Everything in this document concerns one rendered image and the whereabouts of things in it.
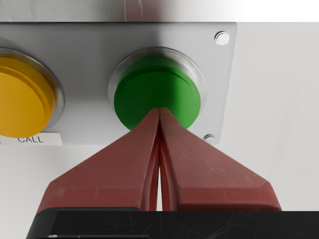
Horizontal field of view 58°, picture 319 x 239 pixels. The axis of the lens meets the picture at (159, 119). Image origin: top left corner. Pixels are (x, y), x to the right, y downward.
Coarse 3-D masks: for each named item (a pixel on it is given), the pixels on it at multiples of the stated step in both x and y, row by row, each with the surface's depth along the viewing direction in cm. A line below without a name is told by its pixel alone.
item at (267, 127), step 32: (256, 96) 26; (288, 96) 26; (224, 128) 28; (256, 128) 28; (288, 128) 28; (0, 160) 31; (32, 160) 31; (64, 160) 31; (256, 160) 30; (288, 160) 30; (0, 192) 34; (32, 192) 34; (160, 192) 33; (288, 192) 33; (0, 224) 37
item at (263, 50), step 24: (240, 24) 22; (264, 24) 22; (288, 24) 22; (312, 24) 22; (240, 48) 23; (264, 48) 23; (288, 48) 23; (312, 48) 23; (240, 72) 24; (264, 72) 24; (288, 72) 24; (312, 72) 24
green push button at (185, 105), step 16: (144, 64) 12; (160, 64) 12; (176, 64) 13; (128, 80) 12; (144, 80) 12; (160, 80) 12; (176, 80) 12; (192, 80) 13; (128, 96) 13; (144, 96) 13; (160, 96) 13; (176, 96) 13; (192, 96) 13; (128, 112) 13; (144, 112) 13; (176, 112) 13; (192, 112) 13; (128, 128) 14
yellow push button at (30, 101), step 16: (0, 64) 12; (16, 64) 13; (0, 80) 12; (16, 80) 12; (32, 80) 13; (0, 96) 13; (16, 96) 13; (32, 96) 13; (48, 96) 13; (0, 112) 13; (16, 112) 13; (32, 112) 13; (48, 112) 14; (0, 128) 14; (16, 128) 14; (32, 128) 14
